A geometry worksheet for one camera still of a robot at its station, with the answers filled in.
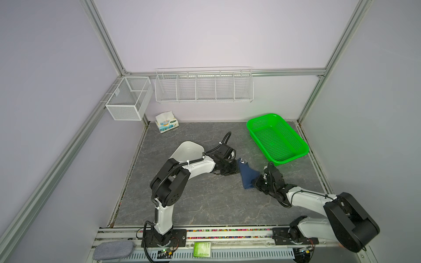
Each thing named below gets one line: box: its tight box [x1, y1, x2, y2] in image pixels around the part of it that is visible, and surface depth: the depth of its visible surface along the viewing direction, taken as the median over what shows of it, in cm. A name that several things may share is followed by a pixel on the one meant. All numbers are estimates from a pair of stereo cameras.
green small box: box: [193, 241, 212, 258], surface depth 71 cm
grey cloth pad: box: [92, 240, 135, 261], surface depth 70 cm
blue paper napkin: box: [237, 157, 260, 190], surface depth 96 cm
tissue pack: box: [155, 110, 180, 134], surface depth 115 cm
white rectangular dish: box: [169, 140, 206, 164], surface depth 102 cm
